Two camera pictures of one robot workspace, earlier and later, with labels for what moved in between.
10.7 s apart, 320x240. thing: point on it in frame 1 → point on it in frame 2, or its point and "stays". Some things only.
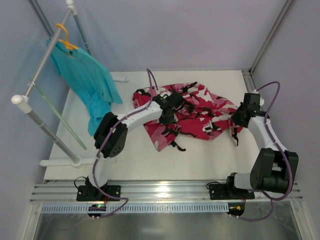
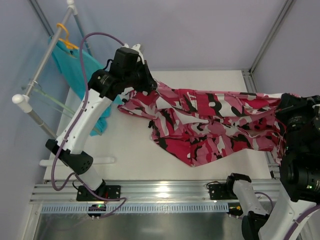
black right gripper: (238, 117) → (282, 105)
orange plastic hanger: (66, 43) stays
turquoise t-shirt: (88, 78) stays
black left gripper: (178, 100) → (148, 81)
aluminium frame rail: (147, 193) stays
